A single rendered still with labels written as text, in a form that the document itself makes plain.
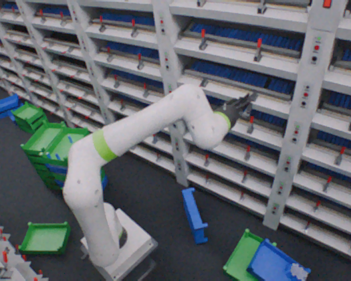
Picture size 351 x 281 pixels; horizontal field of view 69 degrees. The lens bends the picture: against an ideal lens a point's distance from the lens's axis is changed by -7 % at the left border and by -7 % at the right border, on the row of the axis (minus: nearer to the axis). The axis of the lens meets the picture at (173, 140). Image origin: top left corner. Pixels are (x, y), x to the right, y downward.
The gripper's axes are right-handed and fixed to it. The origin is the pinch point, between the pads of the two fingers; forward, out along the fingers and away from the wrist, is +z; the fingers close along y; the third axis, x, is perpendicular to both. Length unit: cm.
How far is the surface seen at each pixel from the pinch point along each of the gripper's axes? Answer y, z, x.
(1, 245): -52, -98, -40
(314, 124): 29.0, 7.1, -5.3
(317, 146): 32.8, 15.4, -20.3
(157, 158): -70, 21, -77
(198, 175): -35, 24, -79
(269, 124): 8.1, 16.1, -17.1
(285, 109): 15.3, 8.0, -3.2
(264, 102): 5.3, 8.5, -2.9
